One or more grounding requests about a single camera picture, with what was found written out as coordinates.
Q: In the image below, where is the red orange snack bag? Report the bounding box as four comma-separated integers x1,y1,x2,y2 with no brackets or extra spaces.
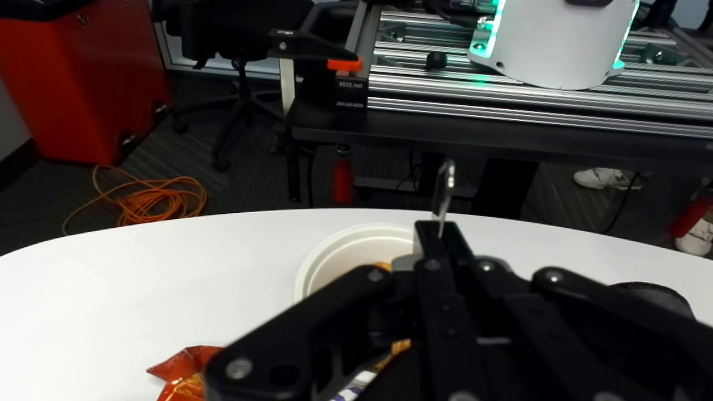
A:
146,339,413,401

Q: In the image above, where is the silver cake slicer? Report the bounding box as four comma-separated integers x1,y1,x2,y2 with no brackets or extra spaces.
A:
393,160,456,272

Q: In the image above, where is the coil of orange cable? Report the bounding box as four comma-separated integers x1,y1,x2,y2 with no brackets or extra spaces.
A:
61,164,208,236

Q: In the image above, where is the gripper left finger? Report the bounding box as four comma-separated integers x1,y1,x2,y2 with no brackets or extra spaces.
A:
205,221,486,401

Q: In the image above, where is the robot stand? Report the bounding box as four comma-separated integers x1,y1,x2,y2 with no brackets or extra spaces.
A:
285,0,713,219

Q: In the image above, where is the white shoe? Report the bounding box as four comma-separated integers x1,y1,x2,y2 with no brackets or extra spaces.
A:
573,167,643,192
675,217,713,257

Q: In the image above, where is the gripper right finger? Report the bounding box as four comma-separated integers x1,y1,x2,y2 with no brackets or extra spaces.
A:
443,221,713,401

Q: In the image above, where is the black clamp with orange trigger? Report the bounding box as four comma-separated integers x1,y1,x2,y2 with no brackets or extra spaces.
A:
267,0,369,113

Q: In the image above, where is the black office chair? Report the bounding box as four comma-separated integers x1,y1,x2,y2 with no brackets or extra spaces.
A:
152,0,314,174

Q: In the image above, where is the white bowl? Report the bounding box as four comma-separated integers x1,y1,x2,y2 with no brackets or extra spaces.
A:
294,223,425,305

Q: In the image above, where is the black cable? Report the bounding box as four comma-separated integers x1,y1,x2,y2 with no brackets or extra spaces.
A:
600,172,642,235

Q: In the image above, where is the red cabinet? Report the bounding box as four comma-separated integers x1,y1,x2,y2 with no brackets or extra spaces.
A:
0,0,172,166

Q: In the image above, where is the black bowl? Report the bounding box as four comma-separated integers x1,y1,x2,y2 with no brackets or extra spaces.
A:
610,281,695,322

